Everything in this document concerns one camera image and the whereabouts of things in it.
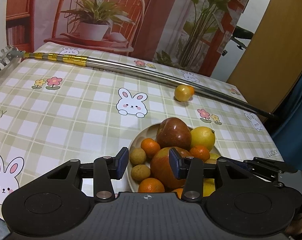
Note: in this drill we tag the small yellow fruit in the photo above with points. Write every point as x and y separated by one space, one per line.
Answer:
182 93
213 157

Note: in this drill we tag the printed room backdrop cloth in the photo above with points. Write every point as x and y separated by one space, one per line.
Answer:
161 17

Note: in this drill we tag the small tangerine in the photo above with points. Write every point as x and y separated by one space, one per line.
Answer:
191 90

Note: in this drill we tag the checked bunny tablecloth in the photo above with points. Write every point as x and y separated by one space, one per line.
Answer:
66 105

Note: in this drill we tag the cream plate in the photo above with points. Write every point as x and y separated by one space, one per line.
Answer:
134 142

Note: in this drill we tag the brown longan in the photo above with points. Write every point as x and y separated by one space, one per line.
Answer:
140 172
137 156

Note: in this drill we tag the wooden board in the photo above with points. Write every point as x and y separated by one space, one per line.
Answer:
278 55

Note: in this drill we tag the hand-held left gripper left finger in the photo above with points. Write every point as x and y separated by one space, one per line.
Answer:
123 163

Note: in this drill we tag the teal cloth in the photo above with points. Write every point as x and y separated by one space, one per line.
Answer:
295 130

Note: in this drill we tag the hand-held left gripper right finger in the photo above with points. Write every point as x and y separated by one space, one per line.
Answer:
174 163

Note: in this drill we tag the orange-red apple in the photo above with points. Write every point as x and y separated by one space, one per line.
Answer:
163 170

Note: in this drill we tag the yellow lemon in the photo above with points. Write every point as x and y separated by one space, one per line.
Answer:
202 137
208 187

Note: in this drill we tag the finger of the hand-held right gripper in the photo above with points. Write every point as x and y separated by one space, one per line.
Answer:
265 166

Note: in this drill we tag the telescopic metal rake pole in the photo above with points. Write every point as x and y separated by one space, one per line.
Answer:
141 70

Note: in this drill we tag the dark red apple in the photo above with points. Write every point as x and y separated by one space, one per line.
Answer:
174 133

